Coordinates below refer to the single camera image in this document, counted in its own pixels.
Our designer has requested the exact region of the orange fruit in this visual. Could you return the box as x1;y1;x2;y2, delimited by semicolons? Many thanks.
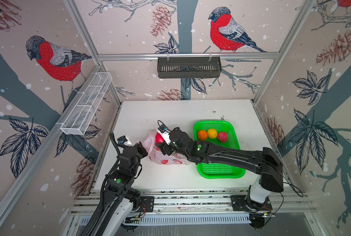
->
197;130;208;141

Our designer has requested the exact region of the pink plastic bag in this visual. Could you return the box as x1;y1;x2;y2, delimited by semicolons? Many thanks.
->
142;131;191;165

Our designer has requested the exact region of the yellow lemon fruit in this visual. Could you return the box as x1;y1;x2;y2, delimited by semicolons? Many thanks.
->
207;128;218;139

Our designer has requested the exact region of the red round lychee fruit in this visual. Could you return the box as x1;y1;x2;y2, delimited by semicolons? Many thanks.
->
217;132;228;143

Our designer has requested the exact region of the green plastic basket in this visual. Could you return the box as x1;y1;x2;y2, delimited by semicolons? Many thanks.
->
193;121;246;179

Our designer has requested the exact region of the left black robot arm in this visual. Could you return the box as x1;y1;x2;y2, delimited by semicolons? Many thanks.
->
81;132;148;236

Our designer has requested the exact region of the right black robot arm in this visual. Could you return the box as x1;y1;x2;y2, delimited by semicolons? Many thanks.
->
157;125;284;204

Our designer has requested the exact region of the red apple in bag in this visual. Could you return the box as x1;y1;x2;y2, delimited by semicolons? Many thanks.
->
155;133;165;144

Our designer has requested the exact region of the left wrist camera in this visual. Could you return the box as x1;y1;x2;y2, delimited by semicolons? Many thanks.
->
117;135;133;147

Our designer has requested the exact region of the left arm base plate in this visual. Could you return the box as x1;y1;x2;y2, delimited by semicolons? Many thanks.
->
133;196;154;213

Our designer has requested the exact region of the aluminium mounting rail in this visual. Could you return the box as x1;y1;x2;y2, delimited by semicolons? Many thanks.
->
70;190;316;214

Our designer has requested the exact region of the white mesh wall shelf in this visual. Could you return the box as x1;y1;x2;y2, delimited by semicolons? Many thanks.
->
60;72;112;136

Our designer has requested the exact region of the black hanging wire basket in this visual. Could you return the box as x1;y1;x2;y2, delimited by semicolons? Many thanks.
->
157;57;222;79

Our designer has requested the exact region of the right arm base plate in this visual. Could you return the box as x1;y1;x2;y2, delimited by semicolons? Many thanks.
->
230;195;272;213

